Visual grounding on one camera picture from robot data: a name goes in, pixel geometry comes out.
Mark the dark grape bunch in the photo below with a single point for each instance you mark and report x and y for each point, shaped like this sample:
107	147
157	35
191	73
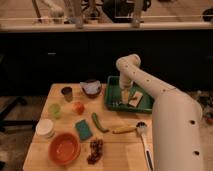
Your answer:
96	146

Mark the teal sponge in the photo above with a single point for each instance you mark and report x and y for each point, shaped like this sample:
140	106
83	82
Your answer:
83	130

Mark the white lidded container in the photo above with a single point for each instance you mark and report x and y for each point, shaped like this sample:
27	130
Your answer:
45	128

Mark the green chili pepper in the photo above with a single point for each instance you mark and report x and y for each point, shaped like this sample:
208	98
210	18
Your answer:
97	123

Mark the dark brown cup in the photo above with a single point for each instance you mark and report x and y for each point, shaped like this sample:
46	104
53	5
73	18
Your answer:
67	93

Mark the white dish brush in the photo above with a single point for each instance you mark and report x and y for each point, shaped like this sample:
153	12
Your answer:
141	128

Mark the yellow banana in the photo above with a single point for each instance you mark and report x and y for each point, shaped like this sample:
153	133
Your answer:
123	129

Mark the orange tomato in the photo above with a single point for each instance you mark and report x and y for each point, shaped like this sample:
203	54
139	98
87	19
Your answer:
78	107

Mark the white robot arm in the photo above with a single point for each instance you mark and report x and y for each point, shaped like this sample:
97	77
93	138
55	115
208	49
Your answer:
175	119

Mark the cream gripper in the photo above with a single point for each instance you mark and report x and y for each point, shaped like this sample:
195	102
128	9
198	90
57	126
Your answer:
125	96

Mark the green plastic tray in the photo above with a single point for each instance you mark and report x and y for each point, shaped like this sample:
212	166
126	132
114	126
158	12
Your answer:
113	98

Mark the orange bowl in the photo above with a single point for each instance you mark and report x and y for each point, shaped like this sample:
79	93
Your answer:
64	149

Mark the dark bowl with cloth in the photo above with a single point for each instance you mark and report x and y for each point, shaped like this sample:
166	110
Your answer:
91	88

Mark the light green cup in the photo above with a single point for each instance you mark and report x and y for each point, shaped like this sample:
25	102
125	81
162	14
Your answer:
55	111

